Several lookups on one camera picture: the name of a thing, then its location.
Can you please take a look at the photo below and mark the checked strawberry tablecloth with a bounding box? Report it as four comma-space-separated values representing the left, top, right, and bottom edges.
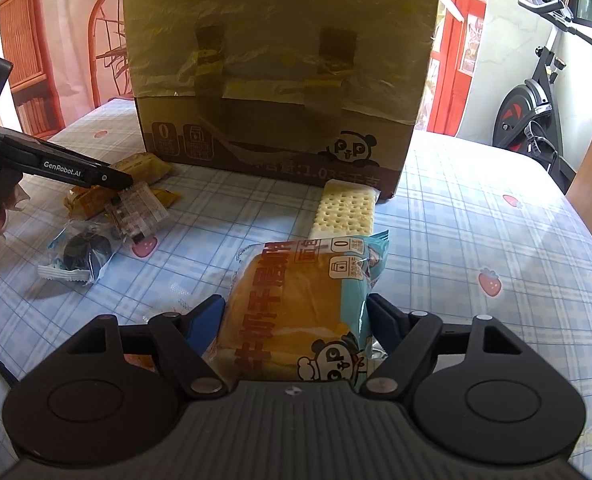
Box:
0, 97, 592, 463

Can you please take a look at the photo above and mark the black cookie packet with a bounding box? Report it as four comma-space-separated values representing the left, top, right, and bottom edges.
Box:
38, 219, 121, 287

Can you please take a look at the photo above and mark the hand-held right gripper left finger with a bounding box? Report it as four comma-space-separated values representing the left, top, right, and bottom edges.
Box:
65, 294, 229, 395

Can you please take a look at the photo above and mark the white cracker packet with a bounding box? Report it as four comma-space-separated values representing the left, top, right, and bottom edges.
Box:
307, 178, 379, 241

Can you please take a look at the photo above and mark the clear snack packet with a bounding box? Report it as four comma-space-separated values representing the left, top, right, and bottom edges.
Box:
102, 182, 171, 245

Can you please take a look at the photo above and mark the taped cardboard box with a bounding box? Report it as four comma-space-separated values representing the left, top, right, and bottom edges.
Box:
122, 0, 443, 200

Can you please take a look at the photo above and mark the panda print bread packet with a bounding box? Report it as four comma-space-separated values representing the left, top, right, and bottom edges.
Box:
202, 230, 391, 393

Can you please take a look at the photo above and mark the small yellow snack packet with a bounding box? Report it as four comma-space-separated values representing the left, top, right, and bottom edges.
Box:
64, 185, 113, 220
145, 186, 181, 209
112, 153, 173, 185

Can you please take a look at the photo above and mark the black exercise bike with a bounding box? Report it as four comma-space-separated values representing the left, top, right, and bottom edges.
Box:
490, 0, 592, 197

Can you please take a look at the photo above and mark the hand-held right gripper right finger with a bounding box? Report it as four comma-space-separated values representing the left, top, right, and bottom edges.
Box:
358, 293, 524, 395

